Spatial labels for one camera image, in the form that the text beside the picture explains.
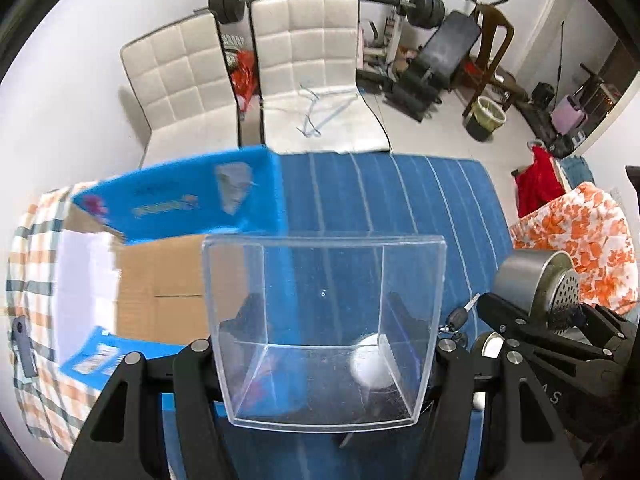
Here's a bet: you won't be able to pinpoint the grey metal tin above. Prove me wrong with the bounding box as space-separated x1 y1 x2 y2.
491 249 580 321

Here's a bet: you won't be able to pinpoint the clear plastic cube box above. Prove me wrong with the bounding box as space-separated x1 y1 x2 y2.
202 234 447 434

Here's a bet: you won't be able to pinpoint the white earbuds case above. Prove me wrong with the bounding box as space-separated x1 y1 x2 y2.
473 392 486 412

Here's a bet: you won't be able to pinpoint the black car keys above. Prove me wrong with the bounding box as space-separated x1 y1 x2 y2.
438 294 480 334

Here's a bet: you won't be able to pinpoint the checked orange green cloth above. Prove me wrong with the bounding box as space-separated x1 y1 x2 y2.
2 181 100 454

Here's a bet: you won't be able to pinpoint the orange floral cushion chair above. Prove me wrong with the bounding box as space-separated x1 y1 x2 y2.
510 182 639 315

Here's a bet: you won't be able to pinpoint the red cloth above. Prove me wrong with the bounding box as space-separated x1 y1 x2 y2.
513 145 565 218

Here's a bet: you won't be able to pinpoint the blue smartphone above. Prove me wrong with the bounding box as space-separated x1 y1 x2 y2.
12 315 37 379

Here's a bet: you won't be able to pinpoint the blue cardboard box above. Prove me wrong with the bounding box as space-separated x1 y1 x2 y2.
53 146 286 389

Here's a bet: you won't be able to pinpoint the blue striped tablecloth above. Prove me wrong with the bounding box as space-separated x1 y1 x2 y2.
204 154 512 479

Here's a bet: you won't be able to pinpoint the pink small suitcase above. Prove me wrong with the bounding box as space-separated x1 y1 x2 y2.
550 96 587 136

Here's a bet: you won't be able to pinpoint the black weight bench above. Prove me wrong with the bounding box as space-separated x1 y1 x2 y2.
385 11 480 122

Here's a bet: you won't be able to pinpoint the brown wooden chair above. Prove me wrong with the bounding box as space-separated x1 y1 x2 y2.
462 0 527 118

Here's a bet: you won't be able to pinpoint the barbell with black weights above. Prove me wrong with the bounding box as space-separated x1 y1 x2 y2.
194 0 446 31

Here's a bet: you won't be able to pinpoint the right white padded chair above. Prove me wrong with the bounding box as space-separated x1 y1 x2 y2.
250 0 390 155

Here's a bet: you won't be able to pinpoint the white padded chair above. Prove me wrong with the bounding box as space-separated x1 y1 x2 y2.
120 12 241 168
250 0 390 155

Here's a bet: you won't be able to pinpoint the white barbell rack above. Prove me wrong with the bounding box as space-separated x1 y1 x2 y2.
383 0 410 65

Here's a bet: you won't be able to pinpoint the left white padded chair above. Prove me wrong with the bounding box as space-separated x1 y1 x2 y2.
120 12 241 168

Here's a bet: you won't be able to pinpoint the white wire hangers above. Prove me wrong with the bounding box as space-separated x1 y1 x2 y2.
261 79 359 139

